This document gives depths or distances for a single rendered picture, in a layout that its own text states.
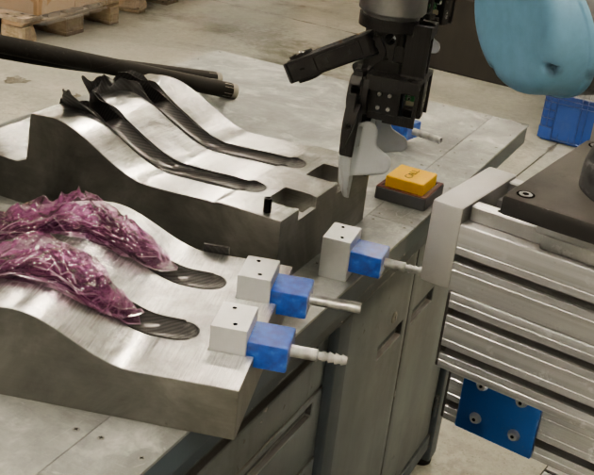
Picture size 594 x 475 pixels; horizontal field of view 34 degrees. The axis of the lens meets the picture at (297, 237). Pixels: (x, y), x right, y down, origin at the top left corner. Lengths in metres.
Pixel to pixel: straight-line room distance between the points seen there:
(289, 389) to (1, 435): 0.49
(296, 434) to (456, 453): 0.97
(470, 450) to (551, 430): 1.27
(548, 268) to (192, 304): 0.36
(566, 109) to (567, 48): 3.72
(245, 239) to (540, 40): 0.52
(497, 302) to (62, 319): 0.42
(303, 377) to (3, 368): 0.50
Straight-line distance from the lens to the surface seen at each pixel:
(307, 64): 1.14
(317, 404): 1.43
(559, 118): 4.49
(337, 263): 1.20
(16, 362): 0.95
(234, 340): 0.93
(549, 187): 0.93
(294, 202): 1.23
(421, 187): 1.44
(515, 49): 0.79
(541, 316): 0.97
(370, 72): 1.11
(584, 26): 0.77
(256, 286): 1.02
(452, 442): 2.35
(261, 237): 1.15
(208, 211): 1.18
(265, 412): 1.26
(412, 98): 1.11
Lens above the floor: 1.36
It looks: 25 degrees down
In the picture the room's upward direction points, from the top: 6 degrees clockwise
